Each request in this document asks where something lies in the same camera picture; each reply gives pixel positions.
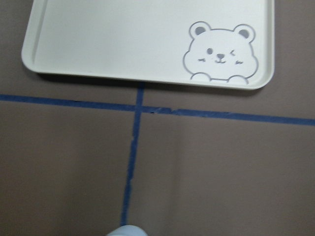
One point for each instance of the cream bear tray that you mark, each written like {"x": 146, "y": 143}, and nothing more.
{"x": 210, "y": 43}

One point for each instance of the light blue cup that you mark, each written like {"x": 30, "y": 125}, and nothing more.
{"x": 128, "y": 230}

